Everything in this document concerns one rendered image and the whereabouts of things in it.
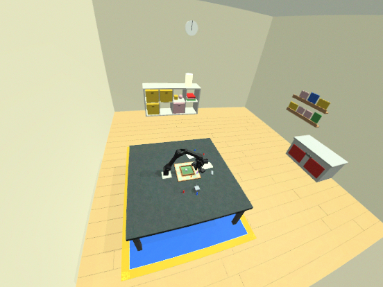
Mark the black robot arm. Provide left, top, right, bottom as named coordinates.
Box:
left=163, top=149, right=208, bottom=176

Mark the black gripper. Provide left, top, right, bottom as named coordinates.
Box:
left=191, top=162, right=205, bottom=173

